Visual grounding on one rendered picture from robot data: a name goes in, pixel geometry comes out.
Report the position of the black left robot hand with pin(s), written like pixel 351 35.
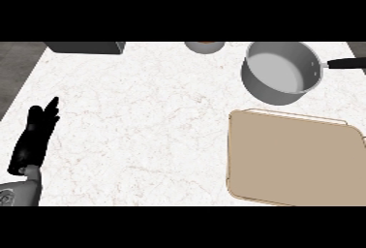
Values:
pixel 34 139

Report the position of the beige tray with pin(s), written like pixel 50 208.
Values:
pixel 296 160

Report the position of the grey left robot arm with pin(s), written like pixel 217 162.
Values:
pixel 20 192

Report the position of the dark grey appliance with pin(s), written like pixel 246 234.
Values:
pixel 85 47

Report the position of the grey round bowl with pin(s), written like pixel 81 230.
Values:
pixel 203 47

